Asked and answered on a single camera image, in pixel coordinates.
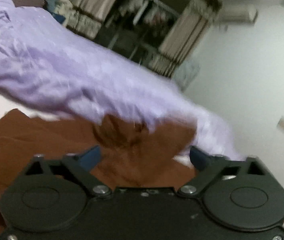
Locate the white air conditioner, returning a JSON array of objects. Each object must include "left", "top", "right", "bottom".
[{"left": 216, "top": 4, "right": 258, "bottom": 24}]

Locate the brown shirt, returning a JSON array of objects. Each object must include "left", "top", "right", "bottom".
[{"left": 0, "top": 109, "right": 196, "bottom": 233}]

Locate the open dark wardrobe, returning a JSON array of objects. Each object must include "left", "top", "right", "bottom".
[{"left": 94, "top": 0, "right": 190, "bottom": 67}]

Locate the pile of blue clothes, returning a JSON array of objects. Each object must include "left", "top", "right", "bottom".
[{"left": 45, "top": 0, "right": 73, "bottom": 27}]

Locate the left beige curtain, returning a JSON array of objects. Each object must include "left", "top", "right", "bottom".
[{"left": 67, "top": 0, "right": 116, "bottom": 40}]

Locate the right beige curtain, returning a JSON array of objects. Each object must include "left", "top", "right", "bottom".
[{"left": 148, "top": 0, "right": 223, "bottom": 78}]

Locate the grey hanging bag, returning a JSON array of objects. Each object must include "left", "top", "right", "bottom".
[{"left": 172, "top": 58, "right": 200, "bottom": 91}]

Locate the purple duvet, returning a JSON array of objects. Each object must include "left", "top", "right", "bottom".
[{"left": 0, "top": 0, "right": 245, "bottom": 161}]

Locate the beige curtain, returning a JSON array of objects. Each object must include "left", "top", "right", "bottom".
[
  {"left": 67, "top": 0, "right": 116, "bottom": 40},
  {"left": 148, "top": 0, "right": 223, "bottom": 78}
]

